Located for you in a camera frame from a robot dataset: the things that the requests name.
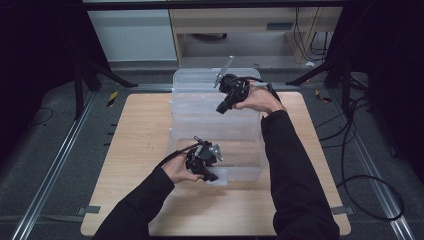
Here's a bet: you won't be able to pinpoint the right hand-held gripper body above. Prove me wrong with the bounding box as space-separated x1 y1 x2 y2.
213 55 251 105

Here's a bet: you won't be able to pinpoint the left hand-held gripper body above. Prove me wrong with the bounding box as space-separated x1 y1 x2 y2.
184 135 224 178

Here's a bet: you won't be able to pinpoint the clear plastic storage box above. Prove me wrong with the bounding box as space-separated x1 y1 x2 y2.
165 67 270 187

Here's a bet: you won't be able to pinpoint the person's left hand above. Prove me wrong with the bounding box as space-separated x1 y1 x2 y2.
161 152 205 185

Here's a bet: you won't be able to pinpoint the person's right hand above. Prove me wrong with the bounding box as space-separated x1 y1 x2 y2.
232 81 288 117

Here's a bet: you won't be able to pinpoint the light wooden desk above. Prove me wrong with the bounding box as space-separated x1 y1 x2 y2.
169 6 344 66

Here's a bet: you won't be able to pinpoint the yellow black tape strip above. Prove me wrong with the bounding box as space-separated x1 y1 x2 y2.
106 90 120 108
314 89 334 104

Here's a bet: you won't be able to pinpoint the black metal stand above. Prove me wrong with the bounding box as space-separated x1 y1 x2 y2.
285 56 355 116
73 56 139 121

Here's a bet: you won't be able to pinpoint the white cabinet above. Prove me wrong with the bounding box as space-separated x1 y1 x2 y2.
85 9 178 63

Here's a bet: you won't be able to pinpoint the grey tape piece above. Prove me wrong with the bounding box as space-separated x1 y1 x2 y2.
76 205 102 216
331 205 356 216

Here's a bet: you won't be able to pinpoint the dark curtain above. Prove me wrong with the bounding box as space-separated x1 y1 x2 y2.
0 0 111 168
329 0 424 184

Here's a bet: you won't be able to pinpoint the left hand-held gripper cable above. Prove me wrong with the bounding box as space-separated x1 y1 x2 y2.
156 143 202 170

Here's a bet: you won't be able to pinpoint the hand-held gripper cable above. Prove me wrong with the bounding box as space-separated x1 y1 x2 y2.
156 143 202 170
243 76 285 104

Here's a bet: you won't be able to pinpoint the right hand-held gripper cable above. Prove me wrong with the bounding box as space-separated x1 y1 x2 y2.
243 76 285 104

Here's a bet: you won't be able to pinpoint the silver cross rail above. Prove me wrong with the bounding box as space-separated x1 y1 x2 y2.
133 83 301 94

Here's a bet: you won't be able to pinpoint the hanging black desk cables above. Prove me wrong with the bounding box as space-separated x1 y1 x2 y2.
293 7 334 63

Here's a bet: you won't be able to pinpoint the black frame beam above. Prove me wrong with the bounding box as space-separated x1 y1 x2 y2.
81 1 348 11

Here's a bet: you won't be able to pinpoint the bundle of black floor cables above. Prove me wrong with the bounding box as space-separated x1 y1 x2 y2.
314 94 370 151

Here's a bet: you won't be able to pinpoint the silver floor rail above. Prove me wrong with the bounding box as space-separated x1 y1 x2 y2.
11 91 98 240
328 89 418 240

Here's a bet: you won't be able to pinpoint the thin black floor cable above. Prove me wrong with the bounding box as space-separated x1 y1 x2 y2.
31 106 55 128

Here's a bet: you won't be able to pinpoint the black looped floor cable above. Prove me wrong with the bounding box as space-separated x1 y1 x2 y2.
336 174 406 222

